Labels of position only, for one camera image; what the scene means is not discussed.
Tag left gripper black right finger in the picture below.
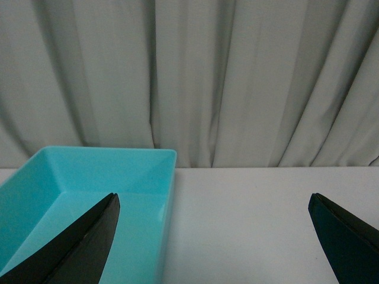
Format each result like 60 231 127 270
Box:
308 193 378 283

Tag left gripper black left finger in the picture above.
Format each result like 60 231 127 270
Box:
1 193 120 283

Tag turquoise plastic bin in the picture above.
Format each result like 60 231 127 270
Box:
1 146 176 283

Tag grey pleated curtain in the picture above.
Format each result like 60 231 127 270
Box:
1 1 378 167

